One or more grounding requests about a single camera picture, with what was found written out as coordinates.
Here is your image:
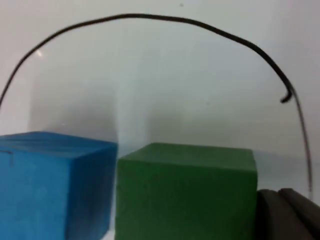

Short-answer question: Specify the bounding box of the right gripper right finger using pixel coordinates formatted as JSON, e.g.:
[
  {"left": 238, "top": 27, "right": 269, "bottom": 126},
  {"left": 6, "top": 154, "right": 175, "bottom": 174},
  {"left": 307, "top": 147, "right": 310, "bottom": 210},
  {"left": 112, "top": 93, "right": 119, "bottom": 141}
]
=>
[{"left": 278, "top": 187, "right": 320, "bottom": 240}]

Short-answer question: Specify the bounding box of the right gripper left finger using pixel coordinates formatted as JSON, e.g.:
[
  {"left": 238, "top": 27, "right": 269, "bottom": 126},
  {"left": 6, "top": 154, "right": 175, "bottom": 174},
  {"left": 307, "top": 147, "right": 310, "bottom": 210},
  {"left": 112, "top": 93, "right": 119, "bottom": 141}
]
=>
[{"left": 255, "top": 189, "right": 310, "bottom": 240}]

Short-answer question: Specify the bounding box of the green cube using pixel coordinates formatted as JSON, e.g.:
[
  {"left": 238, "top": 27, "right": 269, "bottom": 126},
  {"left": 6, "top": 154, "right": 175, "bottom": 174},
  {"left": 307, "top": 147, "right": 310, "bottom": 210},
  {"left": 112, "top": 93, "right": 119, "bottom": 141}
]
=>
[{"left": 114, "top": 142, "right": 258, "bottom": 240}]

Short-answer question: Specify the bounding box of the blue cube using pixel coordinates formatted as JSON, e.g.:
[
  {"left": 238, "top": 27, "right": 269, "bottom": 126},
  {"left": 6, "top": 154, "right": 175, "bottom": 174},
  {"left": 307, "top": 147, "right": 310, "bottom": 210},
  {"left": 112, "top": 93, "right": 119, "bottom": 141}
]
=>
[{"left": 0, "top": 131, "right": 118, "bottom": 240}]

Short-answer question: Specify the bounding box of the grey-framed whiteboard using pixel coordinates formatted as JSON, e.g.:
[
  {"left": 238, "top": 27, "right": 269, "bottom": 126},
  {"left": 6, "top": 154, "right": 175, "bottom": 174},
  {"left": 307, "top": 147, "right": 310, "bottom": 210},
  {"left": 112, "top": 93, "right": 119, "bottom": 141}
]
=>
[{"left": 0, "top": 0, "right": 320, "bottom": 240}]

